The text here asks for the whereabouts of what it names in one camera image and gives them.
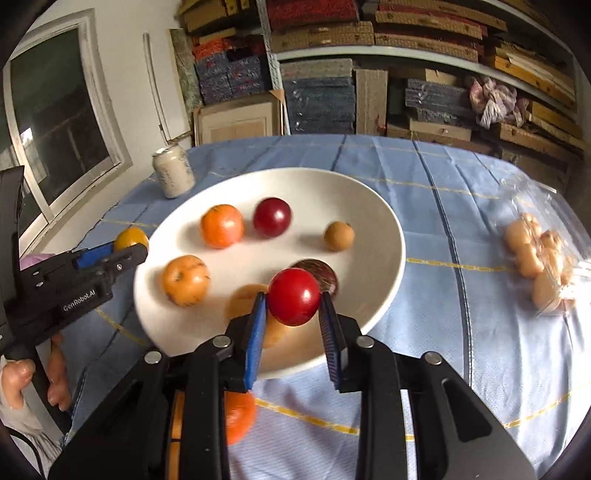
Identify dark brown passion fruit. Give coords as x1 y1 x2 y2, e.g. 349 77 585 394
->
288 258 340 296

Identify red cherry tomato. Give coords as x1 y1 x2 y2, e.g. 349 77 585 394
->
267 268 322 327

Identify person's left forearm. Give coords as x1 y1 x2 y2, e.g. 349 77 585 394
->
0 392 63 467

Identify small brown longan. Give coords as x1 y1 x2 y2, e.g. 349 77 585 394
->
323 222 356 252

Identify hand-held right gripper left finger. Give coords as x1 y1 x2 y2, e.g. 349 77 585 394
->
48 291 269 480

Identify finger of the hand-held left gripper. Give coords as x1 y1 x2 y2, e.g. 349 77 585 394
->
92 244 149 284
71 241 116 271

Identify clear bag of pastries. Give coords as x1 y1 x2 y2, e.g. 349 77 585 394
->
501 178 589 319

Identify cardboard box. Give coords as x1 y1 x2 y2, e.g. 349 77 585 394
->
191 90 284 148

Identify white leaning board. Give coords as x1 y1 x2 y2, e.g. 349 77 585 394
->
142 32 192 144

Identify pink cloth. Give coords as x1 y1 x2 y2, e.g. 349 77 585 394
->
18 251 56 271

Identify yellow plum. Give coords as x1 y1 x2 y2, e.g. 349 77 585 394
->
114 226 150 253

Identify white drink can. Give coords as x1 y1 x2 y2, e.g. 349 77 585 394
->
152 147 197 200

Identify blue checked tablecloth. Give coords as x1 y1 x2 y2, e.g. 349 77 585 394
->
60 134 591 480

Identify pink plastic bag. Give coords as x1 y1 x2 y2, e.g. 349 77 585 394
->
468 76 527 130

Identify pale orange round fruit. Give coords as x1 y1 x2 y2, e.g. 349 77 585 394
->
531 270 575 315
540 231 565 259
503 213 542 250
513 247 548 279

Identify white plate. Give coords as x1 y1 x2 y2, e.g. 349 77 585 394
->
133 167 407 380

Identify person's left hand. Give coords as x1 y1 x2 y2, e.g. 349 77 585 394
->
0 332 75 414

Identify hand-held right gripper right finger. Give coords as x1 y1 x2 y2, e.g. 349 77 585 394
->
320 291 537 480

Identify white framed window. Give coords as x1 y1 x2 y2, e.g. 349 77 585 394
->
0 9 134 250

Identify dark red plum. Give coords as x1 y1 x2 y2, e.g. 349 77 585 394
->
253 197 293 238

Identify shelf of stacked boxes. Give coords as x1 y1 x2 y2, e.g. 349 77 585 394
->
178 0 585 185

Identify green patterned board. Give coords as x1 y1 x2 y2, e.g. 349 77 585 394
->
168 28 204 112

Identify white metal shelf rack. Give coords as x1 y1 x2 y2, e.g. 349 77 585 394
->
259 0 583 139

